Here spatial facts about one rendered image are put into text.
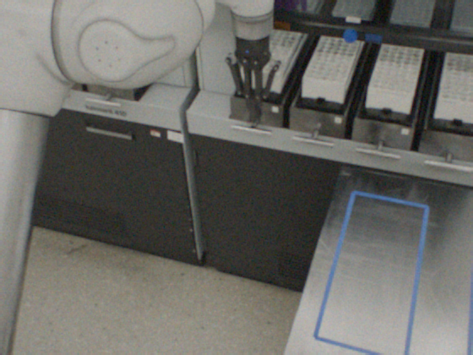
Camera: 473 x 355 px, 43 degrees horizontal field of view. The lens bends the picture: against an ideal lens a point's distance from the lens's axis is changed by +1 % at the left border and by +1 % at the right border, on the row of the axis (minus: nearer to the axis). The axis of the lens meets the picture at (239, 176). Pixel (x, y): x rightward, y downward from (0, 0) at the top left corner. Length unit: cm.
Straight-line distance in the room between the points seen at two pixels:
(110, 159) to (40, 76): 107
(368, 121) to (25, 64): 87
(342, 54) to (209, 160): 45
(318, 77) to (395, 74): 18
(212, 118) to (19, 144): 83
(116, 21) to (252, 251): 128
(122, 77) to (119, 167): 115
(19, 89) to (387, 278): 67
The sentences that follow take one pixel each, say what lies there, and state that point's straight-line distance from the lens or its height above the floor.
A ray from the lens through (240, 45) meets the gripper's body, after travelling 133.
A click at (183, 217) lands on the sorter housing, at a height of 31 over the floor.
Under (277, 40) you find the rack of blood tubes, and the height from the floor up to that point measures 86.
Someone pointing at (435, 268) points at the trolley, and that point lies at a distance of 112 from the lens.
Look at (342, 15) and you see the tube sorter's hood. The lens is 138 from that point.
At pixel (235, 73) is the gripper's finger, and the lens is 140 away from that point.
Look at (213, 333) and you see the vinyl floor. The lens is 198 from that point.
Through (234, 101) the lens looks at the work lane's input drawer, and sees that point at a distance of 148.
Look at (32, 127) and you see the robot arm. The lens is 79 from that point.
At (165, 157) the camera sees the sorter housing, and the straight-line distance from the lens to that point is 171.
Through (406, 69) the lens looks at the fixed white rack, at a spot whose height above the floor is 86.
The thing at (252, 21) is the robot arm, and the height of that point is 105.
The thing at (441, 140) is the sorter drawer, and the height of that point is 78.
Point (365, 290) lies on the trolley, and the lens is 107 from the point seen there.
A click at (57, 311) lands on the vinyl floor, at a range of 213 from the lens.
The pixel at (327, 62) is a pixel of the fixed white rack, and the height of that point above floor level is 87.
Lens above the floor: 168
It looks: 44 degrees down
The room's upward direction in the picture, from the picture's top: 3 degrees counter-clockwise
